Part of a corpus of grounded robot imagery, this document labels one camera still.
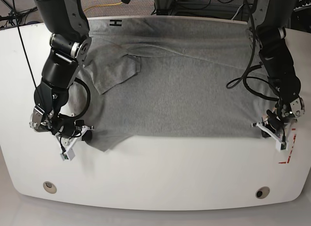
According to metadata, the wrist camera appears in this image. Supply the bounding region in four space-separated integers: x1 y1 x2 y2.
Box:
276 141 288 152
60 149 75 161

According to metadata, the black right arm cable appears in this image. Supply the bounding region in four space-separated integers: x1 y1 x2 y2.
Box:
9 0 92 117

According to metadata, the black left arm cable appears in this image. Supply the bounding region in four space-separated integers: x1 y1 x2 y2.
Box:
225 0 280 102

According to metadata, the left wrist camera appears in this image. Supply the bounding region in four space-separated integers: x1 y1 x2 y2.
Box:
276 141 288 152

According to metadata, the left table grommet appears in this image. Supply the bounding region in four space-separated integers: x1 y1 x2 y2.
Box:
43 181 57 194

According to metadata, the grey t-shirt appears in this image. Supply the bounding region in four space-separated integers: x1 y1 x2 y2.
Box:
78 17 275 151

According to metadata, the right table grommet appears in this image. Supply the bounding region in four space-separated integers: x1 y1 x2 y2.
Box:
255 186 270 199

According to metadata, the red tape rectangle marking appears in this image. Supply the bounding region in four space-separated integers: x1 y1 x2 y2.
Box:
277 126 297 164

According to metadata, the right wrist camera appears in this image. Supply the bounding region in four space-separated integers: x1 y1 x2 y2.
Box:
60 149 75 161

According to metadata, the yellow cable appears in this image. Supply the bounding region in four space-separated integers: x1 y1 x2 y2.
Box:
82 1 123 13

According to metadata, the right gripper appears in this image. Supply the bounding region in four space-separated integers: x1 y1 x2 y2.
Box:
29 105 94 152

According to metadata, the table grommet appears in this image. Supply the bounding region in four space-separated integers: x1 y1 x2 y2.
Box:
43 181 57 194
255 186 270 199

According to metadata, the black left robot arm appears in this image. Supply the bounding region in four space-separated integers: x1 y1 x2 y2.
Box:
248 0 305 150

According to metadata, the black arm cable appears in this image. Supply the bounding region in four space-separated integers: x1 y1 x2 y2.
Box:
9 0 92 117
225 0 280 102

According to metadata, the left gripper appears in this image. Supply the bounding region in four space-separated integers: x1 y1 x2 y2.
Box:
251 97 305 142

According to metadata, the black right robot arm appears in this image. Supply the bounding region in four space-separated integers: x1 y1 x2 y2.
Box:
30 0 93 160

